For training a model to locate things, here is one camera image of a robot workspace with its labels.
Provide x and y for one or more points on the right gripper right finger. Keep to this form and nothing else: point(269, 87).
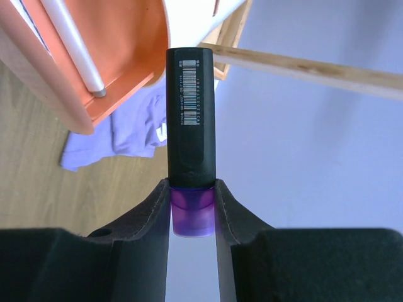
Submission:
point(257, 262)

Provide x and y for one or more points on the grey white marker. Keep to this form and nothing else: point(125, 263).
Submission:
point(74, 44)

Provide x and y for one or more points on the purple cloth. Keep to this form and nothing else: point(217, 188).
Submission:
point(134, 129)

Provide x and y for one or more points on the salmon pink drawer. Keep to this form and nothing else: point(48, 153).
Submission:
point(127, 41)

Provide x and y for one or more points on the purple black highlighter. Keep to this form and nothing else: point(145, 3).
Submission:
point(191, 143)

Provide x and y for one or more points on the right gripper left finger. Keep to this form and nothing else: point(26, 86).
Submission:
point(125, 260)

